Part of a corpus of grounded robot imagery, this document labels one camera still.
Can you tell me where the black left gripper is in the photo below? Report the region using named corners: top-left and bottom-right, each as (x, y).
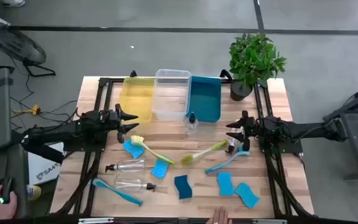
top-left (99, 104), bottom-right (140, 144)

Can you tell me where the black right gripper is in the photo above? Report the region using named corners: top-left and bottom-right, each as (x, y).
top-left (226, 110), bottom-right (262, 152)

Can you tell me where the clear plastic pump bottle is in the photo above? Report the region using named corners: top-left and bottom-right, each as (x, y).
top-left (114, 176), bottom-right (157, 193)
top-left (104, 158), bottom-right (146, 174)
top-left (225, 136), bottom-right (244, 154)
top-left (184, 112), bottom-right (200, 134)

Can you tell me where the yellow plastic bin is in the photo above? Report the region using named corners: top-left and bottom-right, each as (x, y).
top-left (119, 77), bottom-right (155, 124)

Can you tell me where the blue wavy kitchen sponge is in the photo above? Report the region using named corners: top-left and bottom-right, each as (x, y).
top-left (122, 139), bottom-right (145, 159)
top-left (234, 182), bottom-right (260, 209)
top-left (216, 172), bottom-right (235, 197)
top-left (150, 158), bottom-right (170, 180)
top-left (174, 174), bottom-right (193, 200)

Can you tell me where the blue dish brush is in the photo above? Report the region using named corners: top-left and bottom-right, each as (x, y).
top-left (91, 177), bottom-right (144, 207)
top-left (204, 150), bottom-right (250, 174)

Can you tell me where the blue plastic bin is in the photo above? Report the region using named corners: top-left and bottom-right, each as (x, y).
top-left (186, 75), bottom-right (223, 123)

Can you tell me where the clear plastic bin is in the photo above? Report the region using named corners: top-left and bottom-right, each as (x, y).
top-left (152, 68), bottom-right (193, 121)

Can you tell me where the green potted plant black pot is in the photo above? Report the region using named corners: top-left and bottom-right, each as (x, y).
top-left (228, 32), bottom-right (288, 102)

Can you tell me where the black support bar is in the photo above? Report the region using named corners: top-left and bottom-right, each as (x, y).
top-left (20, 136), bottom-right (65, 165)

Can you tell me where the yellow power plug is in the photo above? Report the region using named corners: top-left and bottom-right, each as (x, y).
top-left (11, 105), bottom-right (40, 115)

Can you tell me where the white cardboard box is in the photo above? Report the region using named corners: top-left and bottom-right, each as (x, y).
top-left (28, 142), bottom-right (65, 186)

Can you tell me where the grey metal cart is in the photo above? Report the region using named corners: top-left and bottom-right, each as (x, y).
top-left (323, 80), bottom-right (358, 181)

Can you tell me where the black floor fan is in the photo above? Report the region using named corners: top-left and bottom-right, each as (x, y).
top-left (0, 18), bottom-right (57, 78)

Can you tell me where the black computer mouse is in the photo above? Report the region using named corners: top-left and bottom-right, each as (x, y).
top-left (0, 177), bottom-right (14, 205)

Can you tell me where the black aluminium table frame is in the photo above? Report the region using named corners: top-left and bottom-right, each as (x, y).
top-left (54, 76), bottom-right (315, 218)

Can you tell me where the black floor cable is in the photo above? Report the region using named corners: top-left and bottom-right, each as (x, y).
top-left (9, 55), bottom-right (79, 131)

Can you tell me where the white mount bracket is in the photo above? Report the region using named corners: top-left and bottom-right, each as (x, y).
top-left (78, 217), bottom-right (114, 224)
top-left (252, 218), bottom-right (288, 224)

